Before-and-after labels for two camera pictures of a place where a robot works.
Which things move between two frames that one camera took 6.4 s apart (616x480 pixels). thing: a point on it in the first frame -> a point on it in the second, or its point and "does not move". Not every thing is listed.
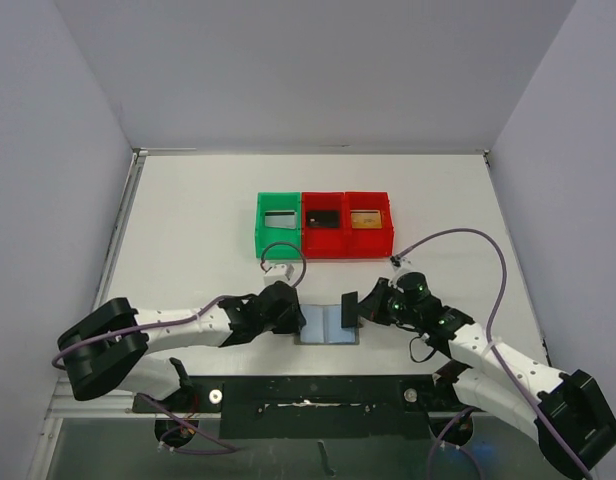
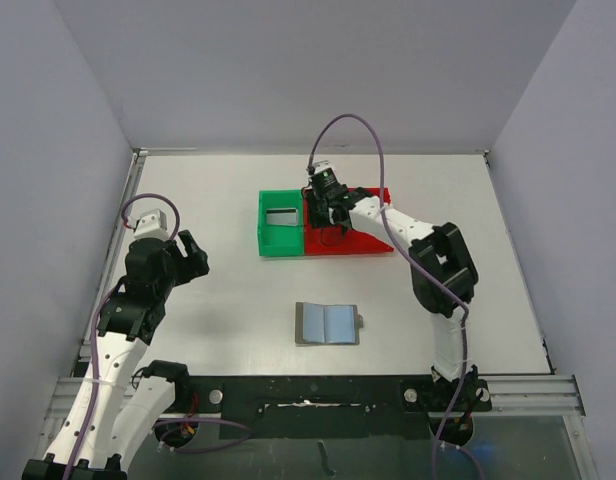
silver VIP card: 281,218 does not move
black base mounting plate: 312,407 does not move
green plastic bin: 264,237 does not move
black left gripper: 293,323 -> 194,264
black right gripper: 366,306 -> 319,211
